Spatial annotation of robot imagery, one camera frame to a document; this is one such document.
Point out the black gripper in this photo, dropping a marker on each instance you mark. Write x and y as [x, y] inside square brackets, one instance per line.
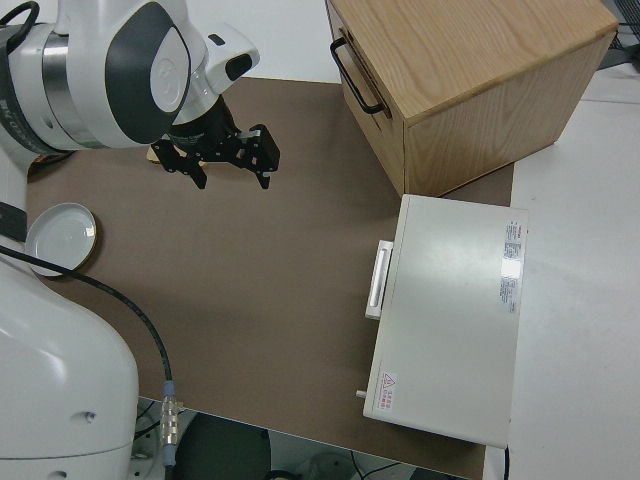
[200, 132]

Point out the gray round plate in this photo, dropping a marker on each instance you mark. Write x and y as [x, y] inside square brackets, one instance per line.
[60, 235]

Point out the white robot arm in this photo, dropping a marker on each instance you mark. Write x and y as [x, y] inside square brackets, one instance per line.
[65, 375]

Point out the brown table mat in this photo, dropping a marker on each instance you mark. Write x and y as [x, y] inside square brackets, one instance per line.
[250, 275]

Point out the brown wicker basket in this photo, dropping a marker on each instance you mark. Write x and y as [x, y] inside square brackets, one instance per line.
[47, 162]

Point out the white toaster oven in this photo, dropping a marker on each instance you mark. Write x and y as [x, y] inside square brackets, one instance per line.
[450, 310]

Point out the light wooden drawer cabinet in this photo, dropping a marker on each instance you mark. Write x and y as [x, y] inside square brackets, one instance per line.
[475, 60]

